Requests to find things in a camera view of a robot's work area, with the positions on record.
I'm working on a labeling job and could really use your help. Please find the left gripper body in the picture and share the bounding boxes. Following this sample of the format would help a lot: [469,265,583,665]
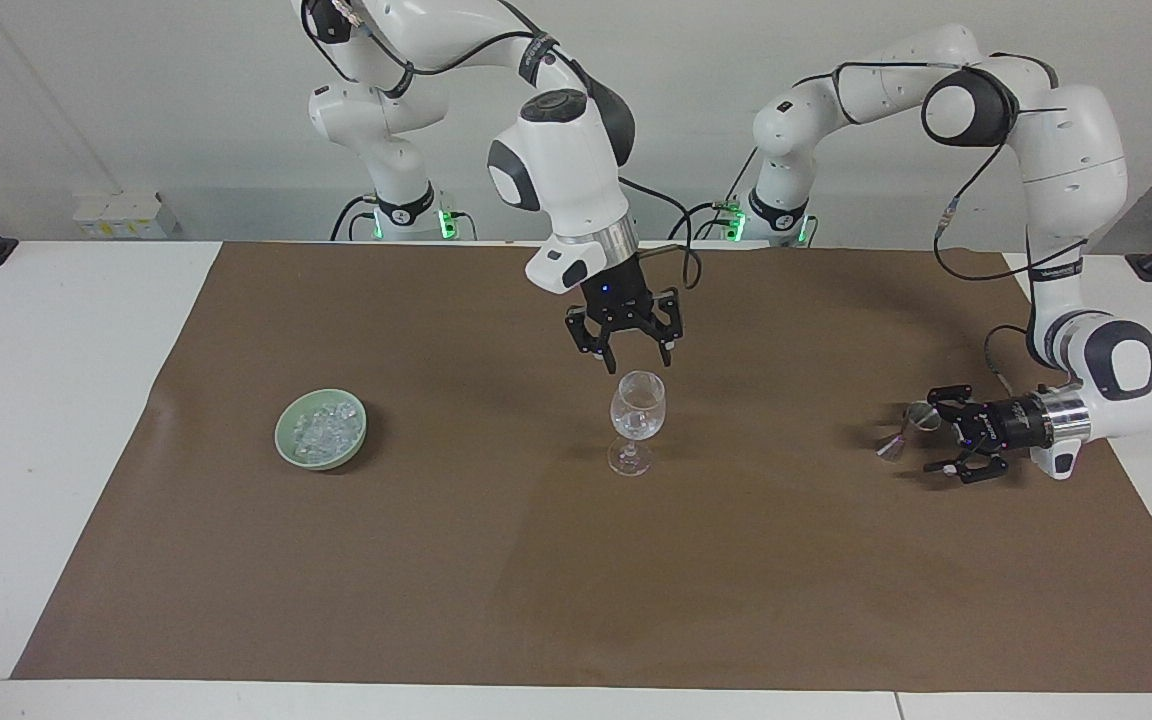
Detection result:
[963,392,1050,454]

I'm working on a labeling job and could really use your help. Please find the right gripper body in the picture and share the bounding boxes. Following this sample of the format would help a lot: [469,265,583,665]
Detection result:
[582,255,661,332]

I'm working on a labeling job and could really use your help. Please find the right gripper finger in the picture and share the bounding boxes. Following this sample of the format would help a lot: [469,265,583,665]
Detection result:
[635,287,686,367]
[564,304,620,374]

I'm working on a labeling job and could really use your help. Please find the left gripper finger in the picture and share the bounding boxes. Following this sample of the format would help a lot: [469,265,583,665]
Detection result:
[926,383,983,420]
[923,444,1006,486]

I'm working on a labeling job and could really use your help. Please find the clear wine glass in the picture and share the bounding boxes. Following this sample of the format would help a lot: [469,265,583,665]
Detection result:
[607,370,668,478]

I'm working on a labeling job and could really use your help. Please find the clear ice cubes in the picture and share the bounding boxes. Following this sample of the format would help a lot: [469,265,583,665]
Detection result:
[292,400,361,453]

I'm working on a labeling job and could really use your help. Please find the small silver jigger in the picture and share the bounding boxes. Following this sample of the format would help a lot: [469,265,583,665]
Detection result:
[875,401,943,464]

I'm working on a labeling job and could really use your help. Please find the green ceramic bowl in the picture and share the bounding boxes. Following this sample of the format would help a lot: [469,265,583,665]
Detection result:
[274,388,370,472]

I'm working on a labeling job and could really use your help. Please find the white socket box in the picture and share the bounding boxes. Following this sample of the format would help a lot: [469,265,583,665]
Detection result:
[72,189,183,241]

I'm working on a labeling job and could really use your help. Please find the black cable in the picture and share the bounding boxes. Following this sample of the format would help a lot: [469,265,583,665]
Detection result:
[932,105,1090,399]
[677,148,761,244]
[619,177,705,294]
[330,194,378,244]

